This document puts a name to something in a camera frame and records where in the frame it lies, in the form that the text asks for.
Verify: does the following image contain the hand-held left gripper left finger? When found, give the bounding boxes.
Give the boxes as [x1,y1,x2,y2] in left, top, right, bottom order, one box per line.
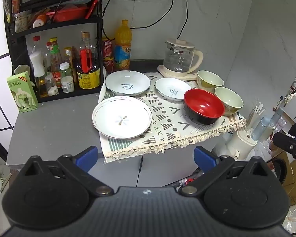
[20,146,114,197]

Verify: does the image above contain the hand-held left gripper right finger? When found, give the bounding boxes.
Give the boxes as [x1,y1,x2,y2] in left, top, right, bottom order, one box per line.
[178,146,272,196]

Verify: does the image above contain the cream bowl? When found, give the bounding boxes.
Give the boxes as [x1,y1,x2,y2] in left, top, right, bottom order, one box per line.
[214,87,244,116]
[197,70,225,94]

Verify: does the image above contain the small white plate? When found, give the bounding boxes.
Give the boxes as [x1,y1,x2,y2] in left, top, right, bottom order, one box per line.
[155,77,193,101]

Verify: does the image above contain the cardboard box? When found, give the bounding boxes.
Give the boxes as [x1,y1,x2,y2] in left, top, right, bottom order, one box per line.
[273,150,296,201]

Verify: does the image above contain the white utensil holder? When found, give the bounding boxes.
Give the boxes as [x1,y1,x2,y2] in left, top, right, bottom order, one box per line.
[224,125,262,161]

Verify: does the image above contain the bundle of white sticks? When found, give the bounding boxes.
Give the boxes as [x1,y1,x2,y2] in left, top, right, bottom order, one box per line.
[246,101,266,129]

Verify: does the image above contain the patterned fringed table mat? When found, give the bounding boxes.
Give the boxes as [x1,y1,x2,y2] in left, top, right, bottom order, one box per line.
[98,72,247,164]

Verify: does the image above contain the large white plate grey rim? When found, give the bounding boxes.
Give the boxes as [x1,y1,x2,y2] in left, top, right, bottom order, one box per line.
[92,95,153,140]

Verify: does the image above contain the red and black bowl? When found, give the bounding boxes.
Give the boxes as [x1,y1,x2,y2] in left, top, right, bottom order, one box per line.
[183,88,226,125]

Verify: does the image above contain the small white jar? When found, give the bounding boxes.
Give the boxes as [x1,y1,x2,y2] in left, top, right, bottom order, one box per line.
[61,76,75,93]

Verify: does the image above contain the small clear jar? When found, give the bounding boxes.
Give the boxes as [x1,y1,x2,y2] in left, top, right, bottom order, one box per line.
[45,74,59,96]

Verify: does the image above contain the large white plate script print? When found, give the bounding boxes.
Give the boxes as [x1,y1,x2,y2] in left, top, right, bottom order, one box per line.
[105,70,152,97]

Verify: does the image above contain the white-capped green spice jar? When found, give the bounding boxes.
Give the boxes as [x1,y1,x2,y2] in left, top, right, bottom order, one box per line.
[59,62,73,78]

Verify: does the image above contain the green drink carton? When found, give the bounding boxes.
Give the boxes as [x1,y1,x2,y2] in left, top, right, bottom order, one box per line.
[7,71,39,114]

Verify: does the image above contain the cream kettle base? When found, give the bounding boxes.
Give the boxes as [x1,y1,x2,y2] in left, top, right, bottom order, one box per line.
[157,65,199,81]

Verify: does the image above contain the red drink can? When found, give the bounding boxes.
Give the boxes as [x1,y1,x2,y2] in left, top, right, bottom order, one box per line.
[103,57,115,74]
[102,37,115,59]

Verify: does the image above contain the red-label sauce bottle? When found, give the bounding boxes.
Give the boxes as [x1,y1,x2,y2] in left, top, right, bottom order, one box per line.
[49,37,64,88]

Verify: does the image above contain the glass electric kettle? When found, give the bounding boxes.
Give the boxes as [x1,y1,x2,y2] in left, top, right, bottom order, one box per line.
[163,38,204,75]

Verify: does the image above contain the beige paper cup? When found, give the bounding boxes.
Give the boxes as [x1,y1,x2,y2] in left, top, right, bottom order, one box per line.
[13,64,31,76]

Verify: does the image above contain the orange juice bottle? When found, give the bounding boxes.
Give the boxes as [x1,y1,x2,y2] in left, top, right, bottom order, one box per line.
[114,20,133,72]

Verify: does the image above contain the clear bottle with red cap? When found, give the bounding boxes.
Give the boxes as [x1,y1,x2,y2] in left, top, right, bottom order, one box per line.
[31,36,44,55]

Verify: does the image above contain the black metal shelf rack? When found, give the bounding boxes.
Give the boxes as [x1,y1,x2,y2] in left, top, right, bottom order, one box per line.
[3,0,107,104]

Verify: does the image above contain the red plastic basket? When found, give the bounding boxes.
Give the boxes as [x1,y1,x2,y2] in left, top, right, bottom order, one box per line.
[46,5,88,22]

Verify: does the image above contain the red flat packet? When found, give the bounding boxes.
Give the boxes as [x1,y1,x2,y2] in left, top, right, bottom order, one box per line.
[85,0,99,19]

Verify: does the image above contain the labelled glass jar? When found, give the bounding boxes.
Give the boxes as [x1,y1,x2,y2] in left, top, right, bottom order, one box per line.
[14,10,30,33]

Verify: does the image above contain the large bottle with red handle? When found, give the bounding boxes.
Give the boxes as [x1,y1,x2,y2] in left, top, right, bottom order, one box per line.
[76,32,101,89]

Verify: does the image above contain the black kettle power cable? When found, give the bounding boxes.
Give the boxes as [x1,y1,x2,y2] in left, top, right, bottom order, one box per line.
[176,0,192,40]

